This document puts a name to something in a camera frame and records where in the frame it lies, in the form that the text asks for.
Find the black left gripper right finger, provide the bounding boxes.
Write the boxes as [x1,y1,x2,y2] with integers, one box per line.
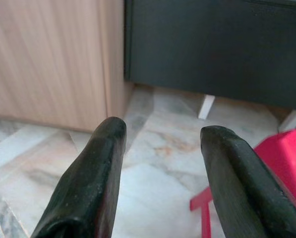
[200,125,296,238]

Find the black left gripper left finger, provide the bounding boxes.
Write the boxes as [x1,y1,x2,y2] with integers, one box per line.
[30,116,127,238]

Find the red plastic stool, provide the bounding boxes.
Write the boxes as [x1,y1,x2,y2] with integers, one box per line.
[190,129,296,238]

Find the light wooden cabinet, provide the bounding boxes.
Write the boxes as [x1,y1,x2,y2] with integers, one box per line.
[0,0,135,132]

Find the black side table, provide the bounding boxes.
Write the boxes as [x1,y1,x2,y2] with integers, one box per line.
[124,0,296,132]

